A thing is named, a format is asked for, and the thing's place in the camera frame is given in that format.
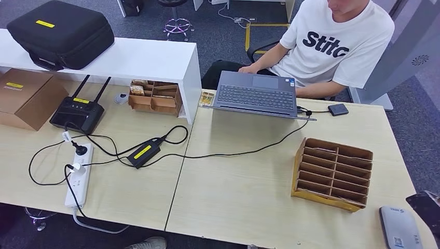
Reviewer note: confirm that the person's right hand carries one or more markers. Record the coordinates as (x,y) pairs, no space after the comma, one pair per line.
(249,68)

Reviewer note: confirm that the person's left forearm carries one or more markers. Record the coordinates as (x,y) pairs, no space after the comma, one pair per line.
(319,91)

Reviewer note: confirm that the person's right forearm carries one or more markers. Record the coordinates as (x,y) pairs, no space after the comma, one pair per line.
(271,58)

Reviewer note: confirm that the person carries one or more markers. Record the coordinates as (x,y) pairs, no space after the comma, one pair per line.
(337,44)

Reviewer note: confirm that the card in organizer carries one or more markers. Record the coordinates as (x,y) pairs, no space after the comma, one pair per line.
(136,90)

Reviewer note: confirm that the slotted cardboard card holder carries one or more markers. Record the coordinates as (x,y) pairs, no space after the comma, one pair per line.
(330,175)

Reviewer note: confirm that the grey card reader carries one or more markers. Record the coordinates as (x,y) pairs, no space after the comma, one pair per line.
(400,228)

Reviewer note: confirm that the black office chair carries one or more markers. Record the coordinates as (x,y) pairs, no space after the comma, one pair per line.
(256,51)

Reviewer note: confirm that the grey laptop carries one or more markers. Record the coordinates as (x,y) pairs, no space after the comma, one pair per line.
(256,96)

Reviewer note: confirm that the yellow floor tape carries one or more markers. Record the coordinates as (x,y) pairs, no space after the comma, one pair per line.
(247,36)

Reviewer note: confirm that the white table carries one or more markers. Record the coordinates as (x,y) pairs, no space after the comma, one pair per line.
(288,5)

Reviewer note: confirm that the small cardboard organizer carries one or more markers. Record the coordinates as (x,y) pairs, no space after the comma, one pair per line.
(161,102)

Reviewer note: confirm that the small black square device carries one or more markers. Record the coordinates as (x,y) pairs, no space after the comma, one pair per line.
(338,109)

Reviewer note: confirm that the white desk shelf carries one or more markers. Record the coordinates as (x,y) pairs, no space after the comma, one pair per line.
(137,58)

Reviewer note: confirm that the small grey round gadget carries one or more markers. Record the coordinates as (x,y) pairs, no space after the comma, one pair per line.
(121,98)

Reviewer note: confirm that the black cabinet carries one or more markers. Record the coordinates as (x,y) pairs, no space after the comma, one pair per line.
(130,7)

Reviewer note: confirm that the black power adapter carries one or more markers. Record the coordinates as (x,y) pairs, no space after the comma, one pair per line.
(144,153)

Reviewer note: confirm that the white standing panel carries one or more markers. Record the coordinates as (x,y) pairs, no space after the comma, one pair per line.
(405,51)

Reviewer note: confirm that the black controller with antennas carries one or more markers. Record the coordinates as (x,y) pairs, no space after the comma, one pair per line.
(77,114)

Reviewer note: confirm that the black mains plug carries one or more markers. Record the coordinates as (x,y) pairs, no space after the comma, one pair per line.
(80,150)

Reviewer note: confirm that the black carrying case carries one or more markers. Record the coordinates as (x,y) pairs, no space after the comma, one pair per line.
(62,36)

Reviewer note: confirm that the white mains plug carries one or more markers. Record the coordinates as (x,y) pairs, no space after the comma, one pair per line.
(78,168)

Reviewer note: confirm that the grey shoe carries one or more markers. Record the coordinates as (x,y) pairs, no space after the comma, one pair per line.
(147,244)

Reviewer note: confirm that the white power strip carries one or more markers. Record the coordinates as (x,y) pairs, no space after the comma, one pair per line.
(79,182)

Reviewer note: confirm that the brown cardboard box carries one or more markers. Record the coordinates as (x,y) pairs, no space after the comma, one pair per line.
(27,99)

